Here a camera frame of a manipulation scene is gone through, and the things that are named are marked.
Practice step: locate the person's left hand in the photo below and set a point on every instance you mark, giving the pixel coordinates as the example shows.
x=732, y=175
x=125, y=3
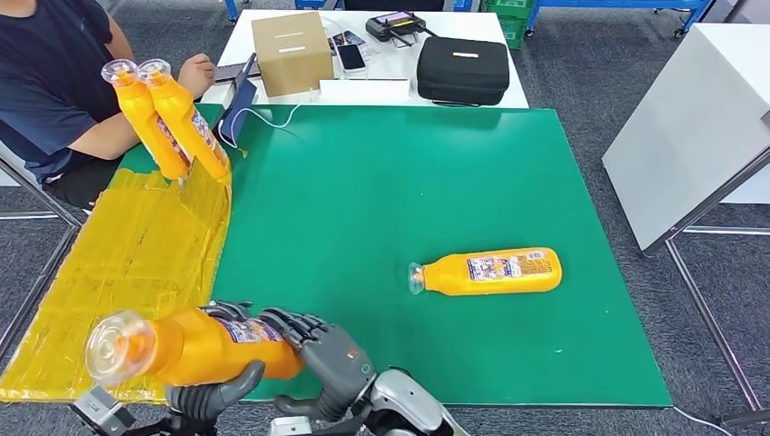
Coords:
x=197, y=75

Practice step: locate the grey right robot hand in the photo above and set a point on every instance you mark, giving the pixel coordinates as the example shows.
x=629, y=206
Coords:
x=337, y=367

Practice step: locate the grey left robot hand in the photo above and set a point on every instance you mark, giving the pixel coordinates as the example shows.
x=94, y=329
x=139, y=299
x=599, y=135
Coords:
x=210, y=400

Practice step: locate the orange detergent bottle clear cap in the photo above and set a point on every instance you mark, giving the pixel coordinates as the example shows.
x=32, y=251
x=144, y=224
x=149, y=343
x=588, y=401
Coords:
x=198, y=349
x=180, y=114
x=141, y=120
x=457, y=275

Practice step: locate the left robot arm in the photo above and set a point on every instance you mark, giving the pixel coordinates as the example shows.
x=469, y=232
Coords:
x=174, y=428

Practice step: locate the person's right forearm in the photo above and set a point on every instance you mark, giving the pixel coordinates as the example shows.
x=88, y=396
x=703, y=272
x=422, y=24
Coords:
x=105, y=144

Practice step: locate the dark phone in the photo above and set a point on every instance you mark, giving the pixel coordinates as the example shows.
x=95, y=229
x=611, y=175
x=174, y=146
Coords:
x=228, y=71

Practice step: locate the tablet in blue cover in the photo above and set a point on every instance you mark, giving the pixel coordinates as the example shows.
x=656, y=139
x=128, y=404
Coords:
x=239, y=109

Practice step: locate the brown cardboard box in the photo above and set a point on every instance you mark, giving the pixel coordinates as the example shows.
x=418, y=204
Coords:
x=292, y=55

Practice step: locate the person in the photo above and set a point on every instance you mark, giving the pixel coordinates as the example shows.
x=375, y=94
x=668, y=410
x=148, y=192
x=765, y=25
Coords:
x=48, y=78

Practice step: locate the black smartphone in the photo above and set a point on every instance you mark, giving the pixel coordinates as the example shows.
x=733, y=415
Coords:
x=351, y=58

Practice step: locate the patterned phone case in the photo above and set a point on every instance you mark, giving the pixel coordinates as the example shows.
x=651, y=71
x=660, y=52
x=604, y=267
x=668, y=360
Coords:
x=354, y=38

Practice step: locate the yellow taped cardboard sheet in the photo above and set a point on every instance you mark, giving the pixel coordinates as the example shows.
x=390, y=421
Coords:
x=120, y=253

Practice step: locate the green table mat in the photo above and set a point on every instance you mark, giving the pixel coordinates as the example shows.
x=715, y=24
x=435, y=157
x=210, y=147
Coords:
x=421, y=192

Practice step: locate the black remote controller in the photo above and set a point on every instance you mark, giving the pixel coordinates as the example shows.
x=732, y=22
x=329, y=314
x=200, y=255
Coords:
x=391, y=25

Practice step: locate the black zip case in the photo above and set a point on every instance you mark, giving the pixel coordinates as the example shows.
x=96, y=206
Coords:
x=463, y=71

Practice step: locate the white desk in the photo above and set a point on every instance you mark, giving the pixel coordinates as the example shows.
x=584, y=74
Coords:
x=469, y=25

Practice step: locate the green plastic crates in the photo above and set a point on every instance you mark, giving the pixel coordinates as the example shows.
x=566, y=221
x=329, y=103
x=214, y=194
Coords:
x=513, y=23

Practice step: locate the white side table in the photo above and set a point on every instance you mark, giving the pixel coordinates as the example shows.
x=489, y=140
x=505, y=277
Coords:
x=692, y=138

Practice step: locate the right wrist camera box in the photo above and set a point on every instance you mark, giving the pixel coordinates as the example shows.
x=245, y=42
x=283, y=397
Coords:
x=289, y=427

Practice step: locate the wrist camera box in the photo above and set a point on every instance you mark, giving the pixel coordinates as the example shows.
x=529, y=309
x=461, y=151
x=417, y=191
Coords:
x=289, y=427
x=102, y=415

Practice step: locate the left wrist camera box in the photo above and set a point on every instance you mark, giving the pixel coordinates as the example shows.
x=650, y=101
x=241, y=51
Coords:
x=102, y=415

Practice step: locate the grey metal frame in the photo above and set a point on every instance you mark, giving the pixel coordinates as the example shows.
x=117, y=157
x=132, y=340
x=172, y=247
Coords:
x=24, y=215

